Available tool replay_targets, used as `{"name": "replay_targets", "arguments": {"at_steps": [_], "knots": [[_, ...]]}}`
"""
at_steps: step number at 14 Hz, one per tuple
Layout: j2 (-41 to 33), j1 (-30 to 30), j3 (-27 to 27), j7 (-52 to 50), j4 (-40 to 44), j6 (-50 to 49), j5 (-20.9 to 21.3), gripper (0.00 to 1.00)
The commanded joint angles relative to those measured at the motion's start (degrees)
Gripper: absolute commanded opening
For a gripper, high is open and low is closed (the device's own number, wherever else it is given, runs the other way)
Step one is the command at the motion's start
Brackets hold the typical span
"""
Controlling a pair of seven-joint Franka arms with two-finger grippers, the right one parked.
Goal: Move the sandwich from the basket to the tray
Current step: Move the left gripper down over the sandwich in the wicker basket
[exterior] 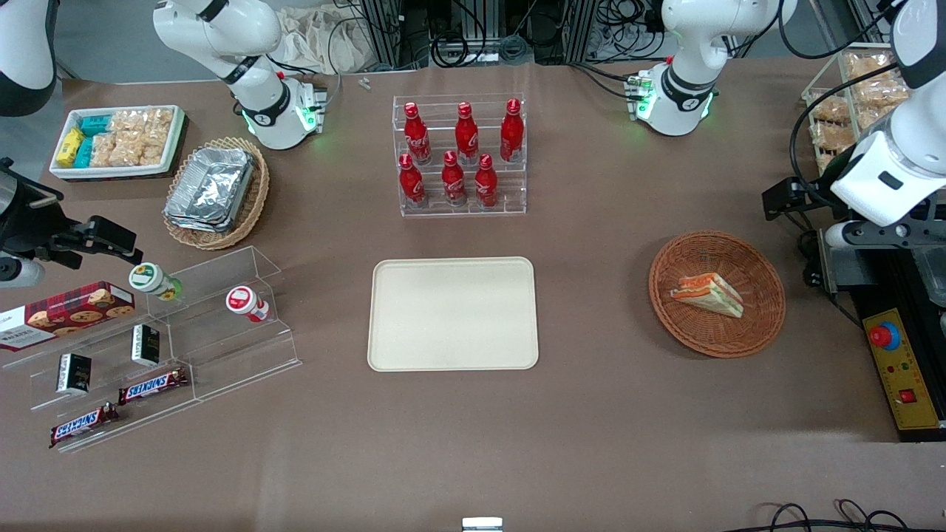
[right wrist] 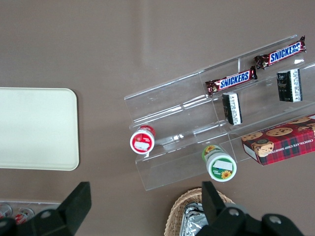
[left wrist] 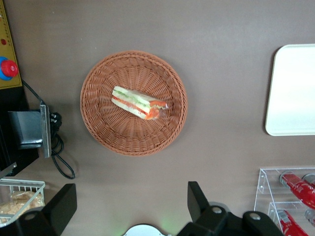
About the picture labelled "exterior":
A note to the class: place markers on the triangular sandwich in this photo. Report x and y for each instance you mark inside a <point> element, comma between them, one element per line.
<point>708,294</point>

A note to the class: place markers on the white rectangular snack tray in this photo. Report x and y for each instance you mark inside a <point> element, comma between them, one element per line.
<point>111,172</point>

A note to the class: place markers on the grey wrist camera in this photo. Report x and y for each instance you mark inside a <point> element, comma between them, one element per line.
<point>842,235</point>
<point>18,272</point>

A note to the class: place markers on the clear acrylic bottle rack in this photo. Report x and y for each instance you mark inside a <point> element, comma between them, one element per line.
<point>510,188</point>

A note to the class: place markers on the beige crumpled cloth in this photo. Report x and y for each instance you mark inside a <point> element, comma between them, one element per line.
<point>318,41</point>

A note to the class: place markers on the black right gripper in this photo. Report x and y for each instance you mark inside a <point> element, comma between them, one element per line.
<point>29,222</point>

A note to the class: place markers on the teal snack packet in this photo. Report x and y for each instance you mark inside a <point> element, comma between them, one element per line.
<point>94,125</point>
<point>84,152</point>

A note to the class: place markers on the clear metal-rimmed container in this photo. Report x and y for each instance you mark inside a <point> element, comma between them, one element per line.
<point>933,273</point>

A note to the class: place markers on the red lid yogurt bottle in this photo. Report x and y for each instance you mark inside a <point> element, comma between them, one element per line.
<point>242,299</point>

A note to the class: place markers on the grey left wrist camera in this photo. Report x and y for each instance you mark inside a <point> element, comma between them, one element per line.
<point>842,235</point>

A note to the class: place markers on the aluminium frame rack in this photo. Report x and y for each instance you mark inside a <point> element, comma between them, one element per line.
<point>384,29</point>

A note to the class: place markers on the yellow snack packet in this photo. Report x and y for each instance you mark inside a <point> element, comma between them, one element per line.
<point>69,148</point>

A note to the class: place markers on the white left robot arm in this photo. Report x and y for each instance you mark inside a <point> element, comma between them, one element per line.
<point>687,44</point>

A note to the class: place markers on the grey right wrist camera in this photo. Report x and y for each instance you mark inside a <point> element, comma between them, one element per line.
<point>18,272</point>

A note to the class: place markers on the clear acrylic stepped shelf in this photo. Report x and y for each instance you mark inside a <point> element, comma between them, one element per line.
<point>229,355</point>
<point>111,384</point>

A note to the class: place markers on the silver foil tray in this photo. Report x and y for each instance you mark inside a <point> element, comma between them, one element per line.
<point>194,226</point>
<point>211,185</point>

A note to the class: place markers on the clear rice cracker bag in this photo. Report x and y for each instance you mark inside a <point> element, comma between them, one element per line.
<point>103,151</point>
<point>159,127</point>
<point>127,122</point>
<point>126,150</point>

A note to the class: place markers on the red cola bottle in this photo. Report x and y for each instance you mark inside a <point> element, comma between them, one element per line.
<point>511,137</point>
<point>454,183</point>
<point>412,185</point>
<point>485,185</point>
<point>417,137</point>
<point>466,137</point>

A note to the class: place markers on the tan oval wicker basket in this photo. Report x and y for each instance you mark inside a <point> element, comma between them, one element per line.
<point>255,196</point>

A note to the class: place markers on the grey metal plate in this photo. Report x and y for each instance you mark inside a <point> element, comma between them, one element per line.
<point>846,266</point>

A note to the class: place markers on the red rocker switch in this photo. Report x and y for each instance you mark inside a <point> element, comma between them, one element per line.
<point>907,396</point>

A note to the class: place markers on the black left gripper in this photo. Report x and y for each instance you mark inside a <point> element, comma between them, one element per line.
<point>822,182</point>

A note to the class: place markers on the red tartan cookie box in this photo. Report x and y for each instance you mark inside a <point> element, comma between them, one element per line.
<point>66,314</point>

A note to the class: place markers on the small black box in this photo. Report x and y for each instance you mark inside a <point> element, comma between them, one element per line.
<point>74,373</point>
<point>145,345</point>

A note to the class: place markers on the beige plastic tray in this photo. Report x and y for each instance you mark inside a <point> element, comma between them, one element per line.
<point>451,314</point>

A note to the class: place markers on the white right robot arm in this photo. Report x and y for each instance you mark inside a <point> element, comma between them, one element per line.
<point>251,44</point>

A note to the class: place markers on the Snickers chocolate bar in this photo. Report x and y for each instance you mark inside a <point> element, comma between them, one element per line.
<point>81,425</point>
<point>151,386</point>

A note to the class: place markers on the red emergency stop button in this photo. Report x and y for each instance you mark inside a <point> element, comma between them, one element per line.
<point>885,336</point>

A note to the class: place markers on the fried snack bag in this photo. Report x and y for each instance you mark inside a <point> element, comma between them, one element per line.
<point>876,117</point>
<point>826,159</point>
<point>868,66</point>
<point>829,109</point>
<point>876,92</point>
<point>831,137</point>

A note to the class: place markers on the brown round wicker basket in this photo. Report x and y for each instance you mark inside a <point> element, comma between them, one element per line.
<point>709,336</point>

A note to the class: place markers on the black appliance housing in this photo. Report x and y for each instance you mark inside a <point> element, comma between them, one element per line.
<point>879,284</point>

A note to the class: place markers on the yellow control panel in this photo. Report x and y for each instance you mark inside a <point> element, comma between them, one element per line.
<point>905,369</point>

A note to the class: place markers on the green lid yogurt bottle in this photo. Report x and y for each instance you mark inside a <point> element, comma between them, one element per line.
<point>148,278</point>

